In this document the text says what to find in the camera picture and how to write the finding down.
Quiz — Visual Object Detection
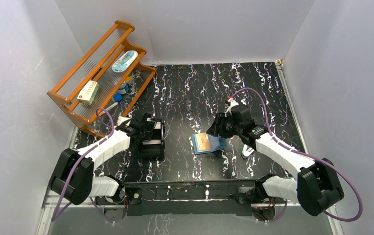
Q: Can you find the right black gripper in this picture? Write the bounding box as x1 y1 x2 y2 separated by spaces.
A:
206 112 243 138

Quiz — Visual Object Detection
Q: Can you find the blue card holder wallet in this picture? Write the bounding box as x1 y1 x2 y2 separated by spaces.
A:
191 133 228 155

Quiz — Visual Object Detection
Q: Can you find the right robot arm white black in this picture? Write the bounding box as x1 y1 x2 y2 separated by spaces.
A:
206 104 344 216

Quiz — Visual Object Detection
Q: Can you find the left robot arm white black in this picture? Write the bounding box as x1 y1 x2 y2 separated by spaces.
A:
48 111 165 205

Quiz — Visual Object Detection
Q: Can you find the white card stack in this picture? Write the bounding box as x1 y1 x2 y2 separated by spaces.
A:
142 121 164 145

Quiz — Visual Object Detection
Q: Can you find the black plastic card box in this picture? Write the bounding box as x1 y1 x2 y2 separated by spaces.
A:
138 119 165 160

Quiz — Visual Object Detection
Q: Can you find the white plastic clip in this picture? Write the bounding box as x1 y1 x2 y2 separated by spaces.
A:
241 145 255 159

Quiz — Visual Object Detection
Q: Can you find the grey pen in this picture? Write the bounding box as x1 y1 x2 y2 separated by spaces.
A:
104 102 118 111

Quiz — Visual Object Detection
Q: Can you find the blue small object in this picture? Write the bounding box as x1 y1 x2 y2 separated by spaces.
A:
112 82 129 102

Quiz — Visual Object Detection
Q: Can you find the orange wooden shelf rack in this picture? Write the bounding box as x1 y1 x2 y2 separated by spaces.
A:
47 20 156 137

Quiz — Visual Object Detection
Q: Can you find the white red small box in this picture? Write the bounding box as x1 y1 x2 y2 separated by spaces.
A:
77 80 99 105

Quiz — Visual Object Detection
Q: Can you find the light blue oval case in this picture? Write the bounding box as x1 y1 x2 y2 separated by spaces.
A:
112 50 138 73

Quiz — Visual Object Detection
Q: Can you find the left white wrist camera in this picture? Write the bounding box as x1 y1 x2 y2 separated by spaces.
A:
115 116 130 127

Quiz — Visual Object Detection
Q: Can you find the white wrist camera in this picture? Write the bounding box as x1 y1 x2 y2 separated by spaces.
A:
115 116 130 127
225 96 238 117

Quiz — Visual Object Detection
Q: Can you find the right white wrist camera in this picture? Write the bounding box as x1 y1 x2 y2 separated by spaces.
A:
225 96 238 117

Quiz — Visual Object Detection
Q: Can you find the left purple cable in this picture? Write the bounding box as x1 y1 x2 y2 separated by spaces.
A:
50 107 116 222

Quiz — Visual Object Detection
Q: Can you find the purple cable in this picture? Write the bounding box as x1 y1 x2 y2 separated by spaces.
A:
229 87 364 222
50 107 116 222

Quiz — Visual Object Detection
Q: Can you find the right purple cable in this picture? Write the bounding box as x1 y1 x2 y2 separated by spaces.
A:
229 87 364 222

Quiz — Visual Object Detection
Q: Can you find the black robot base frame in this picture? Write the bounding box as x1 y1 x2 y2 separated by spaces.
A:
43 178 335 224

